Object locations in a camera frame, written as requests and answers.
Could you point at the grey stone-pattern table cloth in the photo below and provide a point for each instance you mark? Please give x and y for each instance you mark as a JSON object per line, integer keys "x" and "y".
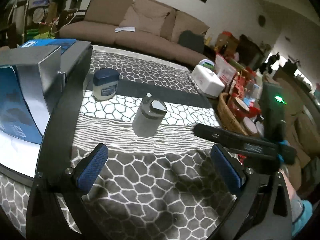
{"x": 160, "y": 187}

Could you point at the grey bottle with cap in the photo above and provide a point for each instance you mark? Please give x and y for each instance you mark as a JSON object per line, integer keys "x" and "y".
{"x": 149, "y": 116}

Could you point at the brown sofa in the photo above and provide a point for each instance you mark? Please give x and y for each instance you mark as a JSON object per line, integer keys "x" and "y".
{"x": 161, "y": 30}

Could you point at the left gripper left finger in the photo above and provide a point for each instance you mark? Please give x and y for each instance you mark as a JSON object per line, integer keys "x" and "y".
{"x": 80, "y": 179}

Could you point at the black storage bin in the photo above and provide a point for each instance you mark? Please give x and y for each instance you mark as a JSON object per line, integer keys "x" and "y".
{"x": 24, "y": 161}

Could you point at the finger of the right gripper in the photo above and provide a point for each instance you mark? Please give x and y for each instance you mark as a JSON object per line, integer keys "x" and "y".
{"x": 225, "y": 137}
{"x": 253, "y": 154}

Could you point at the white wipes box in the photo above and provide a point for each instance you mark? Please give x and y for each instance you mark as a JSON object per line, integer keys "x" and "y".
{"x": 206, "y": 80}

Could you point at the blue UTO sportswear box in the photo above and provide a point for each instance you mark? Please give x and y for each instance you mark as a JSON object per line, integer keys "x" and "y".
{"x": 31, "y": 86}

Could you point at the blue-lid vaseline jar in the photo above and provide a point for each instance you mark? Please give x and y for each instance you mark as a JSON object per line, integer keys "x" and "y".
{"x": 105, "y": 83}

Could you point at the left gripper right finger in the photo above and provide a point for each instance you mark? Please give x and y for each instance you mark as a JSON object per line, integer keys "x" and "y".
{"x": 232, "y": 172}

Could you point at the wicker basket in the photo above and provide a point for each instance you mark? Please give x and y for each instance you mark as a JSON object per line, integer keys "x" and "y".
{"x": 227, "y": 118}

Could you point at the white papers on sofa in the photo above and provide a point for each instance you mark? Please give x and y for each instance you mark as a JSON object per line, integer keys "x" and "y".
{"x": 128, "y": 29}

